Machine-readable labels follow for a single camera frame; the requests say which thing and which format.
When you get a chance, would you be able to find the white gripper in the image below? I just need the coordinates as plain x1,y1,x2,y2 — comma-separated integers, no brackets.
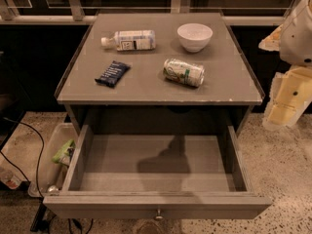
258,0,312,131

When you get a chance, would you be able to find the grey top drawer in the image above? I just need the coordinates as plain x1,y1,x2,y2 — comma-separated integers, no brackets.
44,127,271,219

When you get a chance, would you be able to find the grey drawer cabinet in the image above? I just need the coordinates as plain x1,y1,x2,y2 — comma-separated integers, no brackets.
56,13,264,129

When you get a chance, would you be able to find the metal top drawer knob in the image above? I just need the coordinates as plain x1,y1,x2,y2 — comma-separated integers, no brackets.
154,209,164,221

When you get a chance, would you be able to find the white ceramic bowl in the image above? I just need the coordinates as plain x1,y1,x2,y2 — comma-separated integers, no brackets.
177,23,213,53

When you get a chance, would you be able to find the green white soda can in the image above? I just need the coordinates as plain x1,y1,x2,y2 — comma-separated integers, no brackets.
163,58,205,88

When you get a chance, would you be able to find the metal window railing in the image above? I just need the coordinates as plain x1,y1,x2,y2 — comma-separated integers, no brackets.
0,0,300,26

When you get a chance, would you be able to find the clear plastic water bottle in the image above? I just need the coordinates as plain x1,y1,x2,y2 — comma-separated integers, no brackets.
101,30,156,51

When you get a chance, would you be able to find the dark blue snack packet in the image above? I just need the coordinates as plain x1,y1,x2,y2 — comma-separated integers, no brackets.
95,60,131,88

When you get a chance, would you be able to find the green snack bag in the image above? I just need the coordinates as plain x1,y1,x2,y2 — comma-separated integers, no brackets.
52,139,75,166

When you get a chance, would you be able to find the clear plastic storage bin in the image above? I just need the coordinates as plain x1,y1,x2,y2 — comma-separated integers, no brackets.
28,123,78,197

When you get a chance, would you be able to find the small plastic bottle on floor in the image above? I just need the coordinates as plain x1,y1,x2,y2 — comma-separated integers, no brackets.
0,167,21,190

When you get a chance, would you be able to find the black cable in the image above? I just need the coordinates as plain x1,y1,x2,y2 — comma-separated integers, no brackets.
0,116,46,198

